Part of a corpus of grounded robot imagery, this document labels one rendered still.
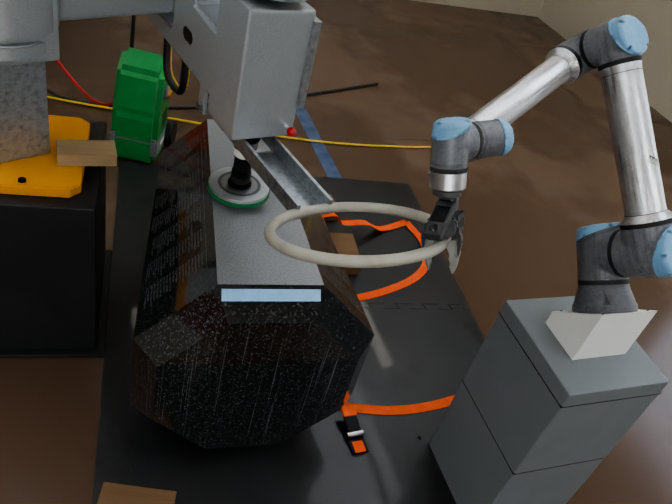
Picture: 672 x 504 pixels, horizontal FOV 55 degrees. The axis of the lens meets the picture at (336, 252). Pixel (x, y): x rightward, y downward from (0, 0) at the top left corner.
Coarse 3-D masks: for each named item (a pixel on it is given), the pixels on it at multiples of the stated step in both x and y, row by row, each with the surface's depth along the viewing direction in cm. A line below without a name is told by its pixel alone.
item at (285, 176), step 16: (208, 96) 225; (208, 112) 226; (240, 144) 209; (272, 144) 214; (256, 160) 201; (272, 160) 209; (288, 160) 207; (272, 176) 194; (288, 176) 204; (304, 176) 200; (288, 192) 189; (304, 192) 198; (320, 192) 194; (288, 208) 189
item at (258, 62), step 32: (224, 0) 189; (256, 0) 183; (224, 32) 193; (256, 32) 183; (288, 32) 188; (224, 64) 197; (256, 64) 190; (288, 64) 195; (224, 96) 201; (256, 96) 197; (288, 96) 203; (224, 128) 205; (256, 128) 205
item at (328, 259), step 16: (304, 208) 187; (320, 208) 190; (336, 208) 191; (352, 208) 192; (368, 208) 192; (384, 208) 190; (400, 208) 188; (272, 224) 172; (272, 240) 161; (448, 240) 163; (304, 256) 152; (320, 256) 150; (336, 256) 150; (352, 256) 149; (368, 256) 149; (384, 256) 150; (400, 256) 151; (416, 256) 152; (432, 256) 156
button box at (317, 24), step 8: (312, 24) 191; (320, 24) 191; (312, 32) 191; (312, 40) 193; (312, 48) 195; (312, 56) 197; (304, 64) 198; (312, 64) 199; (304, 72) 199; (304, 80) 201; (304, 88) 203; (304, 96) 205; (296, 104) 206; (304, 104) 207
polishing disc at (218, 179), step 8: (224, 168) 235; (216, 176) 230; (224, 176) 231; (256, 176) 235; (216, 184) 226; (224, 184) 227; (256, 184) 231; (264, 184) 232; (216, 192) 222; (224, 192) 223; (232, 192) 224; (240, 192) 225; (248, 192) 226; (256, 192) 228; (264, 192) 229; (232, 200) 221; (240, 200) 222; (248, 200) 223; (256, 200) 224
